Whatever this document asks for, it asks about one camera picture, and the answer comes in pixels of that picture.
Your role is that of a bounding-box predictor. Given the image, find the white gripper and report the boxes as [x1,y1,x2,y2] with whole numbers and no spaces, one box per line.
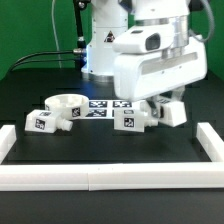
[114,41,207,118]

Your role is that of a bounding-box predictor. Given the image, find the white round stool seat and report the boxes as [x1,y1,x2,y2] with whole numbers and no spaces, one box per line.
[45,94,89,120]

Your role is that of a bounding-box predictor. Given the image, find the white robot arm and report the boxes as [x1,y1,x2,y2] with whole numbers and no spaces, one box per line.
[82,0,207,102]

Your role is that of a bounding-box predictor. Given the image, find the white marker sheet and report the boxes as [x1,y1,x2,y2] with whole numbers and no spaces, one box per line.
[86,100,139,119]

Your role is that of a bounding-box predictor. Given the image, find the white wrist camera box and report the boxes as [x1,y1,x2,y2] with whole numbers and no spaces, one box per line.
[112,25,174,54]

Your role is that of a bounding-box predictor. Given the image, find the white right fence rail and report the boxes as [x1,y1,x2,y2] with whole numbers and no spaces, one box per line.
[196,122,224,163]

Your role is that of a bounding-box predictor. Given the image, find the white fence rail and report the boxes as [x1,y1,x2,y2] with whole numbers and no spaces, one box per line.
[196,122,224,163]
[0,125,17,164]
[0,162,224,191]

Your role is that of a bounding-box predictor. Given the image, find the white front fence rail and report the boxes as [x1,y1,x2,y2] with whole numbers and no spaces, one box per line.
[0,162,224,191]

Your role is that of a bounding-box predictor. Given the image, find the black camera stand pole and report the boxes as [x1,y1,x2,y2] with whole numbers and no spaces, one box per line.
[72,0,90,70]

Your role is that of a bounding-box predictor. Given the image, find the black cable pair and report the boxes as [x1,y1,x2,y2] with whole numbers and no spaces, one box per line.
[9,49,84,72]

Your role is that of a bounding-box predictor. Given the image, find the grey thin cable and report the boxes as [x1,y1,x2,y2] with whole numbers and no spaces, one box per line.
[50,0,63,69]

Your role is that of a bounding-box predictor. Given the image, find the white left fence rail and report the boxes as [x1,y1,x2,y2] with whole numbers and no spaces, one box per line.
[0,125,17,164]

